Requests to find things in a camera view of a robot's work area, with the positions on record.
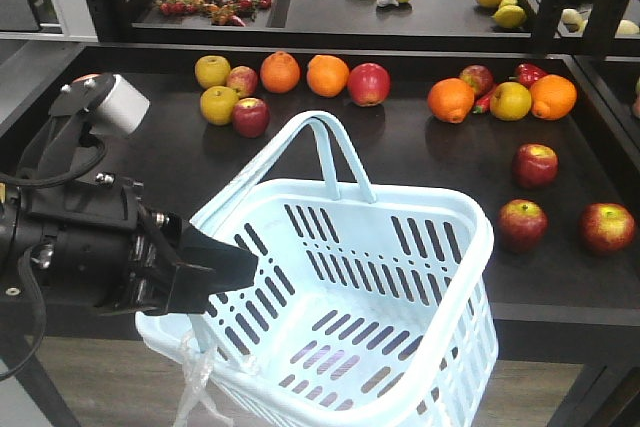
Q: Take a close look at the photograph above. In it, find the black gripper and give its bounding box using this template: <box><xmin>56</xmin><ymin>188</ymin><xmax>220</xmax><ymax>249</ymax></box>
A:
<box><xmin>14</xmin><ymin>177</ymin><xmax>258</xmax><ymax>315</ymax></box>

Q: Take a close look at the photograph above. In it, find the light blue plastic basket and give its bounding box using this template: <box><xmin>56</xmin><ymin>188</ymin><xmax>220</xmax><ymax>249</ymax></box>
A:
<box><xmin>135</xmin><ymin>111</ymin><xmax>498</xmax><ymax>426</ymax></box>

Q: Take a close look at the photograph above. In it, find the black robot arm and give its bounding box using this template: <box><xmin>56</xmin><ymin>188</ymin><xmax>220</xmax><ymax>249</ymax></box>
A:
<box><xmin>1</xmin><ymin>175</ymin><xmax>258</xmax><ymax>315</ymax></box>

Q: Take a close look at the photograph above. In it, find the crumpled plastic tie strip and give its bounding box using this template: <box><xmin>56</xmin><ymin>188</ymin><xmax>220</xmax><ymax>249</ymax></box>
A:
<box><xmin>172</xmin><ymin>329</ymin><xmax>235</xmax><ymax>427</ymax></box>

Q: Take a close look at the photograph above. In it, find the dark red apple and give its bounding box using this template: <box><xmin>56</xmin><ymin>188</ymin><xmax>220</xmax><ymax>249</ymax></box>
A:
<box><xmin>232</xmin><ymin>97</ymin><xmax>270</xmax><ymax>138</ymax></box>

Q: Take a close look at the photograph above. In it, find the yellow apple lower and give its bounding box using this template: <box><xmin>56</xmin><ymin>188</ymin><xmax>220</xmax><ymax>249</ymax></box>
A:
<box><xmin>200</xmin><ymin>86</ymin><xmax>239</xmax><ymax>126</ymax></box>

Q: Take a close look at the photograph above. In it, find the pink red apple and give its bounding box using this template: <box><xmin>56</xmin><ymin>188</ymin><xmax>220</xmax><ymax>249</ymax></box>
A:
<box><xmin>226</xmin><ymin>66</ymin><xmax>259</xmax><ymax>99</ymax></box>

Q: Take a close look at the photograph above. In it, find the yellow apple upper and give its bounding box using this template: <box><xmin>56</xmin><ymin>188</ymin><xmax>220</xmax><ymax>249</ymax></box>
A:
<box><xmin>194</xmin><ymin>55</ymin><xmax>231</xmax><ymax>89</ymax></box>

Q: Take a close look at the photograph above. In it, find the orange with knob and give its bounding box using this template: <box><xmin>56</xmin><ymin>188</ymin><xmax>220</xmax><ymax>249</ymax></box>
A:
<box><xmin>259</xmin><ymin>51</ymin><xmax>301</xmax><ymax>94</ymax></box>

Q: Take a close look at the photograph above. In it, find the round orange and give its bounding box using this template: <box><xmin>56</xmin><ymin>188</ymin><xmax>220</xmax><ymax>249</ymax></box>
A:
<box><xmin>306</xmin><ymin>55</ymin><xmax>350</xmax><ymax>98</ymax></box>

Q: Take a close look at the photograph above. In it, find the red apple at stand corner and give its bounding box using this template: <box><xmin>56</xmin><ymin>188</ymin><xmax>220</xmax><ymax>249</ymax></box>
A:
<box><xmin>347</xmin><ymin>62</ymin><xmax>391</xmax><ymax>107</ymax></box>

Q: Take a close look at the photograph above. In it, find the orange left of lemon-apple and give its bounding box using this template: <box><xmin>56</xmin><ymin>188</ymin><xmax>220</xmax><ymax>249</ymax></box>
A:
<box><xmin>427</xmin><ymin>78</ymin><xmax>475</xmax><ymax>124</ymax></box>

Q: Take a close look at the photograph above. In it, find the red chili pepper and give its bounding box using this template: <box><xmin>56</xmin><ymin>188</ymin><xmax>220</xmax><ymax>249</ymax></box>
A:
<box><xmin>471</xmin><ymin>84</ymin><xmax>498</xmax><ymax>114</ymax></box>

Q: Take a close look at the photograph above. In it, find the red yellow apple front-left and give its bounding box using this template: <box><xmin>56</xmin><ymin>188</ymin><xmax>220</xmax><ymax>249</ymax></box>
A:
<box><xmin>497</xmin><ymin>199</ymin><xmax>548</xmax><ymax>253</ymax></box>

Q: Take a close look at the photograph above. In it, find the red apple behind oranges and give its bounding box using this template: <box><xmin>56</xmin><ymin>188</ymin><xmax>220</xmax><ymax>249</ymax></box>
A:
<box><xmin>458</xmin><ymin>64</ymin><xmax>495</xmax><ymax>98</ymax></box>

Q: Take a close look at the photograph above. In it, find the red apple middle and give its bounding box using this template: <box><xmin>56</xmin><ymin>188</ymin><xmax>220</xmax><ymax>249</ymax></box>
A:
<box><xmin>511</xmin><ymin>143</ymin><xmax>559</xmax><ymax>189</ymax></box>

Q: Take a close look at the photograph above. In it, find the yellow round apple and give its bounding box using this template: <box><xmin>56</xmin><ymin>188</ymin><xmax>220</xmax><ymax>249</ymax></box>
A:
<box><xmin>490</xmin><ymin>81</ymin><xmax>532</xmax><ymax>121</ymax></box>

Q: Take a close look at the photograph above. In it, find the red bell pepper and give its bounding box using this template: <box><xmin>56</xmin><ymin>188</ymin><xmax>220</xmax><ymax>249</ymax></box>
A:
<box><xmin>510</xmin><ymin>63</ymin><xmax>548</xmax><ymax>88</ymax></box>

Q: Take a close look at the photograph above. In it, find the orange right of yellow apple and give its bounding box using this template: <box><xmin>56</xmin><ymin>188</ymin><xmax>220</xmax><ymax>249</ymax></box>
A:
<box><xmin>529</xmin><ymin>74</ymin><xmax>578</xmax><ymax>121</ymax></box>

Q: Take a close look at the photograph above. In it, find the red yellow apple front-right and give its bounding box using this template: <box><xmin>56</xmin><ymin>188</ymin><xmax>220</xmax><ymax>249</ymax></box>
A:
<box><xmin>579</xmin><ymin>203</ymin><xmax>636</xmax><ymax>255</ymax></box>

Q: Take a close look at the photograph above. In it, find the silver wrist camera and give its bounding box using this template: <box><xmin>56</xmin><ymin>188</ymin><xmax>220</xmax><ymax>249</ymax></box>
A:
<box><xmin>49</xmin><ymin>73</ymin><xmax>150</xmax><ymax>137</ymax></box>

